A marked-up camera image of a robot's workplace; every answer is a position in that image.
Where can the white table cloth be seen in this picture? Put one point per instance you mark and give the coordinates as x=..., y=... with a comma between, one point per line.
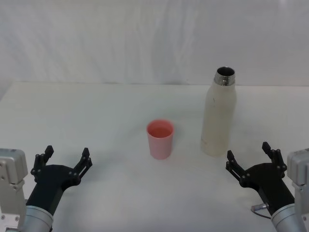
x=116, y=116

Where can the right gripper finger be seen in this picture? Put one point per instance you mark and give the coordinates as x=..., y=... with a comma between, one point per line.
x=233, y=166
x=274, y=154

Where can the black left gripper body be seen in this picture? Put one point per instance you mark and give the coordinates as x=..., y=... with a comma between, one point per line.
x=49, y=183

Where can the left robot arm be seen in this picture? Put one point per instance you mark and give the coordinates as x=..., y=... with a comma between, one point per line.
x=12, y=174

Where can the pink plastic cup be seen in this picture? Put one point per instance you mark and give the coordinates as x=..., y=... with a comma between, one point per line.
x=160, y=145

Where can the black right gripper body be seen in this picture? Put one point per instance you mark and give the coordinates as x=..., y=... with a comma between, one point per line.
x=270, y=186

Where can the white curtain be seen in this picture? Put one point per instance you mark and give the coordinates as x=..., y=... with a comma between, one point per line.
x=120, y=41

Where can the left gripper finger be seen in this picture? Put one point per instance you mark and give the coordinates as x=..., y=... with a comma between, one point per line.
x=41, y=161
x=84, y=162

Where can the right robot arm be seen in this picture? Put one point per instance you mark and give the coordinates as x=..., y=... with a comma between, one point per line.
x=298, y=183

